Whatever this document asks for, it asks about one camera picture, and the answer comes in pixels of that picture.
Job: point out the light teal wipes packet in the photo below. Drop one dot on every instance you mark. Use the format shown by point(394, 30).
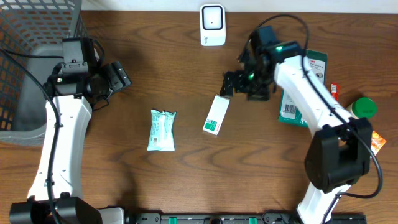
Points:
point(161, 133)

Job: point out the white green carton box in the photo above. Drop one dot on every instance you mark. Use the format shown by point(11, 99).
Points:
point(216, 115)

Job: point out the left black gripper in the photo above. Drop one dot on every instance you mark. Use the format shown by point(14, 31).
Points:
point(119, 79)

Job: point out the orange red stick sachet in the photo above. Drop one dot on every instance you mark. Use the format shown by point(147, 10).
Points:
point(335, 91)

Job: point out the grey plastic mesh basket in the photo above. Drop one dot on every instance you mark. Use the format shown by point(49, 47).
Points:
point(32, 31)

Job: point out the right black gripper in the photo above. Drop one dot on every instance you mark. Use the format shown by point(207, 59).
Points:
point(243, 85)

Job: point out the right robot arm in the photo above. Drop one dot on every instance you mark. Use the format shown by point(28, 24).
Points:
point(340, 151)

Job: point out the white barcode scanner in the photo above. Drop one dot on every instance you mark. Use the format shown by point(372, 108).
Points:
point(212, 25)

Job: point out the orange small box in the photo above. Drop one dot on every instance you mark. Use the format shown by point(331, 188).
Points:
point(377, 142)

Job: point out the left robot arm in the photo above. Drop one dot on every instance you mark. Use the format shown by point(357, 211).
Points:
point(71, 92)

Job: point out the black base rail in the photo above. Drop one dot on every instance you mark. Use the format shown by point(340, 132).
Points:
point(270, 217)

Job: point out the green white package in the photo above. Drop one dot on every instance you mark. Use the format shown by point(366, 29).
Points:
point(289, 114)

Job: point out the green lid jar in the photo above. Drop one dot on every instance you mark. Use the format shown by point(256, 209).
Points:
point(363, 107)

